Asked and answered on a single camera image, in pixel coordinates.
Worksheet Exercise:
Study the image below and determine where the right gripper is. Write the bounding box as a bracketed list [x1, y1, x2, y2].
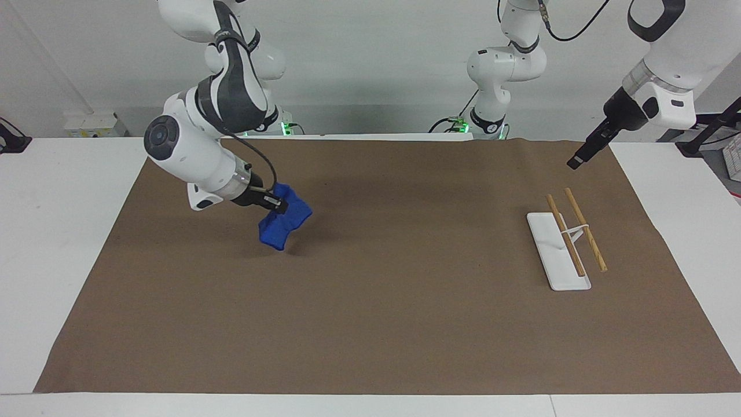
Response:
[231, 184, 289, 215]

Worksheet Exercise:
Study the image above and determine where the black stand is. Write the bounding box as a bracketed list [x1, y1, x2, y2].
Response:
[674, 96, 741, 159]
[0, 116, 33, 155]

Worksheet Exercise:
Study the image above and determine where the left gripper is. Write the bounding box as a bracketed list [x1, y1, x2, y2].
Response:
[596, 86, 650, 142]

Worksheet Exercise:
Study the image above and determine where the blue towel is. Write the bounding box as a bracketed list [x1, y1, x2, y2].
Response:
[258, 182, 314, 252]

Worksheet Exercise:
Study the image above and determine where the white rack with wooden bars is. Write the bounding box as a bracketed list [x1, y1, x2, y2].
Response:
[526, 186, 609, 292]

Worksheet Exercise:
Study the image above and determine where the black cable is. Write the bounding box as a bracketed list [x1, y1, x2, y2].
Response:
[428, 88, 482, 134]
[538, 0, 612, 43]
[220, 129, 278, 200]

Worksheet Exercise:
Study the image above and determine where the white wall socket box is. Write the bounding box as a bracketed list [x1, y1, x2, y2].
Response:
[63, 112, 130, 138]

